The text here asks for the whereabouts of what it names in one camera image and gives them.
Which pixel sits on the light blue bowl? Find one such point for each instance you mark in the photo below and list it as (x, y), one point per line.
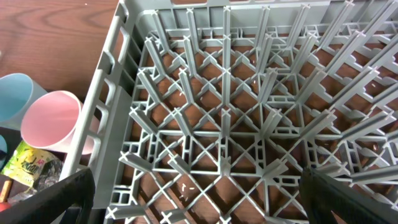
(3, 151)

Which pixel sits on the pink cup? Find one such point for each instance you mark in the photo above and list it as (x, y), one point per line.
(50, 122)

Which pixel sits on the light blue cup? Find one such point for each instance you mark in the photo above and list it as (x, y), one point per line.
(18, 92)

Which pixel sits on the yellow foil snack wrapper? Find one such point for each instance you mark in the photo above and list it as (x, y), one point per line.
(36, 168)

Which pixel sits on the grey dishwasher rack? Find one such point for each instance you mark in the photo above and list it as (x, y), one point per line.
(209, 112)

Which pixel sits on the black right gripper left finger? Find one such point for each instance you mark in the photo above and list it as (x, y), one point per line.
(71, 199)

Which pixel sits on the wooden chopstick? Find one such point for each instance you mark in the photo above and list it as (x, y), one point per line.
(5, 191)

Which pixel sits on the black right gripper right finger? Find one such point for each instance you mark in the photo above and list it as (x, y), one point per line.
(323, 198)

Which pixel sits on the orange carrot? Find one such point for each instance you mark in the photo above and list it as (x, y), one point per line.
(4, 206)

